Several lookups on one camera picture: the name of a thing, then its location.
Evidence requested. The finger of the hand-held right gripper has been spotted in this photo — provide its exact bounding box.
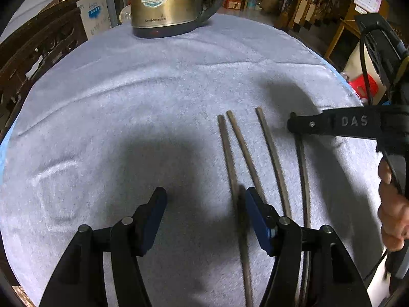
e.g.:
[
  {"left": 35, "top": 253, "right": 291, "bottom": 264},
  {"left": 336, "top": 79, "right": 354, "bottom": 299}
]
[{"left": 287, "top": 105, "right": 381, "bottom": 139}]

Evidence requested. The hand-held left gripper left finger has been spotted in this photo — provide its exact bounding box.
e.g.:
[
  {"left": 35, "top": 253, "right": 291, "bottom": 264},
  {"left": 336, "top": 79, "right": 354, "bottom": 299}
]
[{"left": 38, "top": 187, "right": 167, "bottom": 307}]

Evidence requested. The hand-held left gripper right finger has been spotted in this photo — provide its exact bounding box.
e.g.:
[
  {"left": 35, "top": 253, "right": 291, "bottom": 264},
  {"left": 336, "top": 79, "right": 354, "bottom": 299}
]
[{"left": 245, "top": 188, "right": 373, "bottom": 307}]

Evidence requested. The dark chopstick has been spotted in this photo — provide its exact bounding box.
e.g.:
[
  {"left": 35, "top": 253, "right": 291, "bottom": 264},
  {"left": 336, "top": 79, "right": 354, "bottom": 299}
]
[
  {"left": 255, "top": 107, "right": 292, "bottom": 220},
  {"left": 296, "top": 133, "right": 312, "bottom": 307},
  {"left": 226, "top": 110, "right": 267, "bottom": 203},
  {"left": 217, "top": 115, "right": 254, "bottom": 307}
]

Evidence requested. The person's right hand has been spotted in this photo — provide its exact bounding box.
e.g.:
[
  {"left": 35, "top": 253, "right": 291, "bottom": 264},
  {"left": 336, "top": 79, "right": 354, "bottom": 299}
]
[{"left": 378, "top": 160, "right": 409, "bottom": 252}]

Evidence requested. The wooden stair railing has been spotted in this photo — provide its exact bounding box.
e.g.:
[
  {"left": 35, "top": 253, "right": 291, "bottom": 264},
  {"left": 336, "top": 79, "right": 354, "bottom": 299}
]
[{"left": 276, "top": 0, "right": 354, "bottom": 33}]

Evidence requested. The grey tablecloth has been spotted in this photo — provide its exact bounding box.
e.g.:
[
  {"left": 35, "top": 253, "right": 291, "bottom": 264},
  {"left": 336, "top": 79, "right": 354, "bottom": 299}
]
[{"left": 0, "top": 13, "right": 384, "bottom": 307}]

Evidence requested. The blue table cover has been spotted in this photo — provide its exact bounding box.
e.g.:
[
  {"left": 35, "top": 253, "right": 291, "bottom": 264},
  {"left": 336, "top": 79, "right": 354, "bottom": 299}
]
[{"left": 0, "top": 64, "right": 365, "bottom": 180}]

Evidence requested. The gold electric kettle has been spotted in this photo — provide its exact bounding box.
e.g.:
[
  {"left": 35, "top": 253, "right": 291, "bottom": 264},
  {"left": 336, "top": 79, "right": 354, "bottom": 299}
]
[{"left": 132, "top": 0, "right": 229, "bottom": 39}]

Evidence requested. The white fan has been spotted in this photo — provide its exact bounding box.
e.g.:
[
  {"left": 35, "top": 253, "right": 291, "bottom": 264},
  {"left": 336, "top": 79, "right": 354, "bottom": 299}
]
[{"left": 119, "top": 6, "right": 133, "bottom": 26}]

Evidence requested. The wooden chair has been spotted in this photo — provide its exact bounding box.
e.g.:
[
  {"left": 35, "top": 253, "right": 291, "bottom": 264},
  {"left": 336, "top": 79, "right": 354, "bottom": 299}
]
[{"left": 0, "top": 0, "right": 90, "bottom": 135}]

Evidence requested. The white cardboard box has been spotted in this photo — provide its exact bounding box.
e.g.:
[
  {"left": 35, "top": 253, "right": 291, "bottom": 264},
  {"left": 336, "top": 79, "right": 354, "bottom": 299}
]
[{"left": 77, "top": 0, "right": 113, "bottom": 40}]

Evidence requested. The black cable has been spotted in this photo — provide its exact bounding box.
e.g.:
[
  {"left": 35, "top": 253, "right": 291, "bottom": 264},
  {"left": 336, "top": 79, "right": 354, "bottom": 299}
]
[{"left": 358, "top": 27, "right": 384, "bottom": 106}]

